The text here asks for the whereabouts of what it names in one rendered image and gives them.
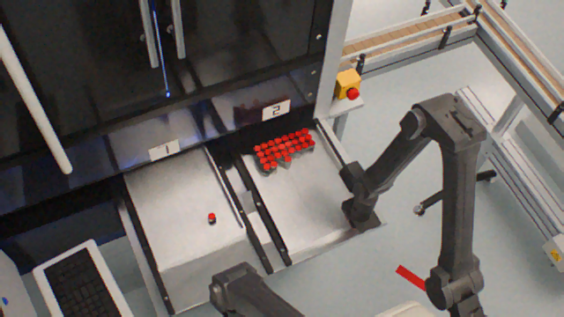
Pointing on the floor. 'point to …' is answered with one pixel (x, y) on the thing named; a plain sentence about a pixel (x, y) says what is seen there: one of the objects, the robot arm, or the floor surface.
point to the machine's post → (335, 38)
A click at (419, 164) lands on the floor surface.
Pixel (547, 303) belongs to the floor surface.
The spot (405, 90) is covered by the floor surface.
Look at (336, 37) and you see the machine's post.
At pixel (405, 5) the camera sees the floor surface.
